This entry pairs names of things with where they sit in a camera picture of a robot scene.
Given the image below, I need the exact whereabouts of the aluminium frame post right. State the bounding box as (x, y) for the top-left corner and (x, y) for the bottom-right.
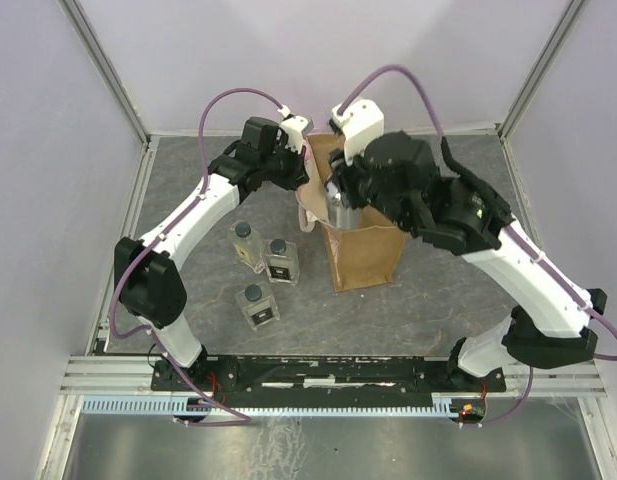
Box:
(497, 0), (588, 142)

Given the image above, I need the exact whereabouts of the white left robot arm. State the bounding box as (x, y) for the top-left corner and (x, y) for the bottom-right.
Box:
(108, 115), (313, 390)

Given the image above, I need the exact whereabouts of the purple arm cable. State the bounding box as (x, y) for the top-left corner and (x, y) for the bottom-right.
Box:
(108, 88), (289, 429)
(335, 64), (617, 426)

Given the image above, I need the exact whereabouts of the square glass bottle yellow label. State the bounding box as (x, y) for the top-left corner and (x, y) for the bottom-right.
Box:
(229, 221), (265, 274)

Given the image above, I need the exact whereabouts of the aluminium frame post left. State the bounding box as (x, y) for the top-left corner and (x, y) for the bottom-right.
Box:
(58, 0), (151, 144)

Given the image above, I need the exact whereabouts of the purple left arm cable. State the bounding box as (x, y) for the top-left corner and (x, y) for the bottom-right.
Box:
(108, 88), (289, 429)

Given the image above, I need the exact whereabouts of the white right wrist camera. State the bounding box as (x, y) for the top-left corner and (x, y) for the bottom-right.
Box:
(330, 99), (384, 165)

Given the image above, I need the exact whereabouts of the aluminium frame rail front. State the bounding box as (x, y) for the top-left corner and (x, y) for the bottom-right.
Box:
(60, 356), (607, 398)

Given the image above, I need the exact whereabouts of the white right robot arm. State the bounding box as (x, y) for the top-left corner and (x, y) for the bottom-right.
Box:
(328, 131), (606, 391)

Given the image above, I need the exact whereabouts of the aluminium frame post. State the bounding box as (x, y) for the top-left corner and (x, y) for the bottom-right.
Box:
(497, 0), (588, 142)
(58, 0), (151, 144)

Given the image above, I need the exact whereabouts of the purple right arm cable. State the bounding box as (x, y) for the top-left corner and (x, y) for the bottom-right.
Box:
(335, 64), (617, 426)

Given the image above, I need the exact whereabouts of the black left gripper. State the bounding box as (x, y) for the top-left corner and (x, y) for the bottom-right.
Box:
(260, 139), (310, 192)

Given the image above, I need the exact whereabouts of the beige canvas tote bag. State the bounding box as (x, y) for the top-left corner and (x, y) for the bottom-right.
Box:
(295, 133), (406, 292)

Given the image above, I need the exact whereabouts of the square glass bottle front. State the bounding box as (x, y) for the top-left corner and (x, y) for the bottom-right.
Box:
(236, 282), (280, 331)

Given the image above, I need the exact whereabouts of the light blue cable duct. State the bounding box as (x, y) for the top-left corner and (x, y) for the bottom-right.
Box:
(81, 392), (484, 416)

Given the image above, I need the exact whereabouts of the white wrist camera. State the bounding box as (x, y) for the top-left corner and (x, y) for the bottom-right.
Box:
(330, 99), (384, 165)
(278, 104), (314, 153)

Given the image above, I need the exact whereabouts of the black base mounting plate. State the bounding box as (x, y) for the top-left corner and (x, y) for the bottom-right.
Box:
(150, 352), (507, 406)

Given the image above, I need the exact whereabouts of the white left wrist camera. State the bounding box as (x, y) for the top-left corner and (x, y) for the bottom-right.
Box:
(278, 104), (314, 153)

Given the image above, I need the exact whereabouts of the square glass bottle black label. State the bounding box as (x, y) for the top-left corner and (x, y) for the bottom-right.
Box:
(264, 238), (300, 285)

